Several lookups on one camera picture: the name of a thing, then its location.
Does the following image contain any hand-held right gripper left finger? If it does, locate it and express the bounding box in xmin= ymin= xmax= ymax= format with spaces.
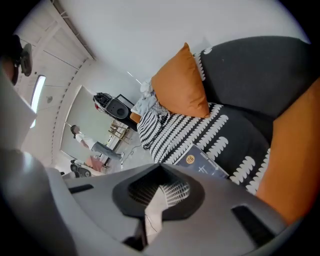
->
xmin=62 ymin=163 xmax=161 ymax=256

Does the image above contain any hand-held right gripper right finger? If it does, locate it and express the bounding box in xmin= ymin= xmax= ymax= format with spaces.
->
xmin=147 ymin=163 xmax=288 ymax=256

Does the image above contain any dark blue book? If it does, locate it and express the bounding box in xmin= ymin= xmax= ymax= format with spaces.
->
xmin=173 ymin=143 xmax=230 ymax=180

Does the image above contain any orange sofa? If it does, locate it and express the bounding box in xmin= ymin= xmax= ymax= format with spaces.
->
xmin=129 ymin=36 xmax=320 ymax=226

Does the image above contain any pink chair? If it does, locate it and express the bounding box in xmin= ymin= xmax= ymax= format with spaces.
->
xmin=85 ymin=155 xmax=104 ymax=173

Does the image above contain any black and white patterned blanket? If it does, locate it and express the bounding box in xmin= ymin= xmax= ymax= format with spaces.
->
xmin=136 ymin=36 xmax=317 ymax=196

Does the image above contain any grey-blue garment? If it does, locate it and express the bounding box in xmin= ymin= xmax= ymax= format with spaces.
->
xmin=130 ymin=94 xmax=158 ymax=116

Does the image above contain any grey plaid garment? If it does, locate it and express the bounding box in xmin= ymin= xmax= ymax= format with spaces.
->
xmin=149 ymin=101 xmax=171 ymax=123

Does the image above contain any orange cushion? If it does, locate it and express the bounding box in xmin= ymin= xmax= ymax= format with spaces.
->
xmin=150 ymin=42 xmax=211 ymax=119
xmin=255 ymin=77 xmax=320 ymax=226

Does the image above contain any white garment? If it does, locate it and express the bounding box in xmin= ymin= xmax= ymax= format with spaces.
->
xmin=139 ymin=77 xmax=157 ymax=98

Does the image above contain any long ceiling light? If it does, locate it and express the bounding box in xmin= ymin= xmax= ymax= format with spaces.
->
xmin=29 ymin=74 xmax=47 ymax=130

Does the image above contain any person's head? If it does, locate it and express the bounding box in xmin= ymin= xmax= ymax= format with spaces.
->
xmin=0 ymin=56 xmax=20 ymax=86

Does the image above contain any black head camera rig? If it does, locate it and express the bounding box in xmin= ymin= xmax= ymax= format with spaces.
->
xmin=18 ymin=42 xmax=33 ymax=77

